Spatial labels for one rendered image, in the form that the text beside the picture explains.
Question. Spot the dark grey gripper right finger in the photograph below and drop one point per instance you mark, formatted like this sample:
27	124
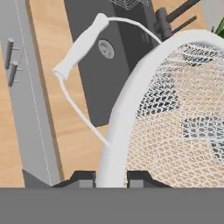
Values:
137	176

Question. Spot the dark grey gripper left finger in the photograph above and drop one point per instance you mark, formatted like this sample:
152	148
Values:
86	176

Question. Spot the white mesh colander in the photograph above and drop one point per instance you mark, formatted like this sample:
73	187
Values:
122	122

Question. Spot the grey cupboard front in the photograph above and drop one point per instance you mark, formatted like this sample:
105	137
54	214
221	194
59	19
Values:
32	116

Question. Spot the green plant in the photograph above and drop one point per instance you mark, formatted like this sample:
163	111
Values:
219	29

